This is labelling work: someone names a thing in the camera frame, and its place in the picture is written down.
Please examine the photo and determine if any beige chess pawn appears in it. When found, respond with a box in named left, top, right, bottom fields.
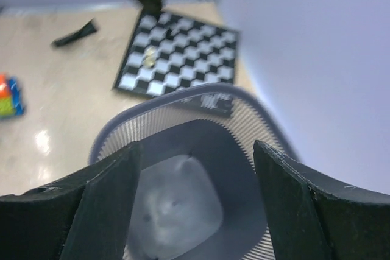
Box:
left=143, top=47, right=155, bottom=68

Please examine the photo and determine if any orange blue toy car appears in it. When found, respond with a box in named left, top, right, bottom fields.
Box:
left=1, top=73, right=26, bottom=120

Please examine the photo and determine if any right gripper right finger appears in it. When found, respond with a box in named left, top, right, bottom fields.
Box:
left=253, top=141, right=389, bottom=259

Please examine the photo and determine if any black white chessboard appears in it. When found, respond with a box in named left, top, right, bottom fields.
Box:
left=113, top=10, right=240, bottom=98

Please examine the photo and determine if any grey plastic trash bin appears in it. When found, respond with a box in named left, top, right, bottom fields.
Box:
left=89, top=84, right=295, bottom=259

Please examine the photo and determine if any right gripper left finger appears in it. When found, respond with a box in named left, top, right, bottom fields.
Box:
left=1, top=142, right=142, bottom=259

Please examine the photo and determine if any black chess piece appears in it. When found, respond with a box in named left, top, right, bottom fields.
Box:
left=165, top=29, right=172, bottom=40

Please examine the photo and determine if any small black flat piece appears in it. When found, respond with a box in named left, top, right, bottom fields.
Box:
left=51, top=20, right=98, bottom=48

